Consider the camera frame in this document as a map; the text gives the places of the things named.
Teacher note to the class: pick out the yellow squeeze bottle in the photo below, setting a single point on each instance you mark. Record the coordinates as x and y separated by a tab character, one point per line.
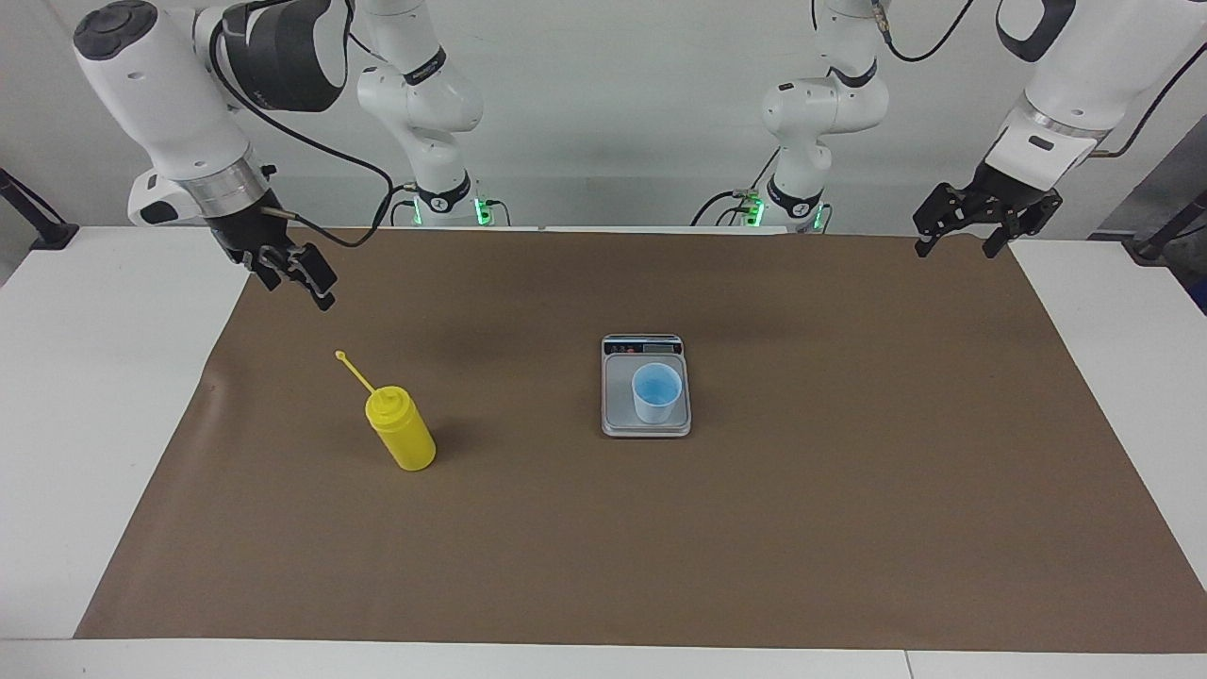
405	438

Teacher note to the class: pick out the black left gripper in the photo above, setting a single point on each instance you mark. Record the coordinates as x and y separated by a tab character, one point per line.
995	203

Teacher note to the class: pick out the silver digital kitchen scale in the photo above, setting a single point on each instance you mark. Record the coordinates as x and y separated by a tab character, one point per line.
618	405

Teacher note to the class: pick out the brown table mat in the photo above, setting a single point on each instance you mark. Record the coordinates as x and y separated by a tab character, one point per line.
660	547

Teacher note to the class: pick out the white wall socket strip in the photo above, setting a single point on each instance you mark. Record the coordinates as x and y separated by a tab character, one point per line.
141	203

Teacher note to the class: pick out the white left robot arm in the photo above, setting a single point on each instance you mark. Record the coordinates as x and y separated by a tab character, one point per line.
1084	85

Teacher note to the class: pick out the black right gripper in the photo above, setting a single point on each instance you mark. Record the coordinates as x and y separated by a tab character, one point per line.
247	234

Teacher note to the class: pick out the light blue plastic cup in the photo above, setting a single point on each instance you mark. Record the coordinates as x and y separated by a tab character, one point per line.
655	401

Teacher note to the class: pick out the black clamp stand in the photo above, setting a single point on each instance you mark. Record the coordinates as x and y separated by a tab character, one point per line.
1155	245
52	231

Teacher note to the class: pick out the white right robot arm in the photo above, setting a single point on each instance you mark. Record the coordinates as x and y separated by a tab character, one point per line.
160	85

